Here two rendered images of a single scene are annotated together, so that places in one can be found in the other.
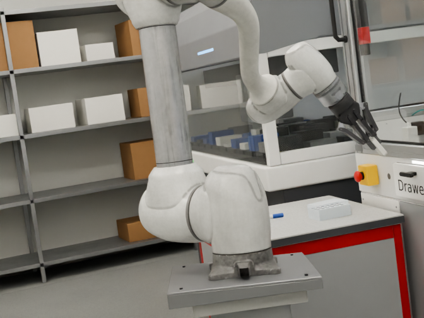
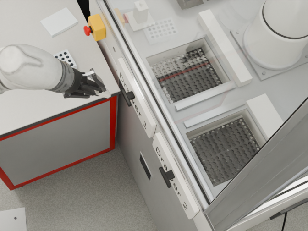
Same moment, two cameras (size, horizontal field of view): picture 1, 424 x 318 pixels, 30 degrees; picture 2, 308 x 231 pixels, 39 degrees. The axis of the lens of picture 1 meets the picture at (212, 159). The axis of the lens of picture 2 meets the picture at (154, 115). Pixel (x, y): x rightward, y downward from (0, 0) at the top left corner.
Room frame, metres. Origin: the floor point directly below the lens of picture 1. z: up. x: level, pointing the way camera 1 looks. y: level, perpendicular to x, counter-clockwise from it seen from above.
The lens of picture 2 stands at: (1.82, -0.44, 2.26)
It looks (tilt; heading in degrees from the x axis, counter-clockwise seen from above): 65 degrees down; 337
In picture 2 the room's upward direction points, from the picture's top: 13 degrees clockwise
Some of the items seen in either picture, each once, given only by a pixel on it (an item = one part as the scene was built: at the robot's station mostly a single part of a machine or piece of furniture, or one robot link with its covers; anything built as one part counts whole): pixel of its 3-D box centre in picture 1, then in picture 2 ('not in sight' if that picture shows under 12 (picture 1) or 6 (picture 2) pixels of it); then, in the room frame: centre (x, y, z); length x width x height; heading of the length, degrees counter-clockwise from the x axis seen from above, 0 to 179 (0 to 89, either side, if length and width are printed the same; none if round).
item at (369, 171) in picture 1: (367, 175); (96, 27); (2.81, -0.55, 0.88); 0.07 x 0.05 x 0.07; 14
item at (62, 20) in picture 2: (327, 204); (59, 22); (2.94, -0.41, 0.77); 0.13 x 0.09 x 0.02; 117
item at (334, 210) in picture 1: (329, 211); (57, 65); (2.72, -0.38, 0.78); 0.12 x 0.08 x 0.04; 110
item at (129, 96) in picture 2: (409, 173); (129, 96); (2.49, -0.62, 0.91); 0.07 x 0.04 x 0.01; 14
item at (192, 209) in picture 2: not in sight; (174, 175); (2.19, -0.72, 0.87); 0.29 x 0.02 x 0.11; 14
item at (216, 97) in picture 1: (308, 97); not in sight; (4.24, -0.55, 1.13); 1.78 x 1.14 x 0.45; 14
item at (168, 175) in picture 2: not in sight; (168, 175); (2.19, -0.69, 0.91); 0.07 x 0.04 x 0.01; 14
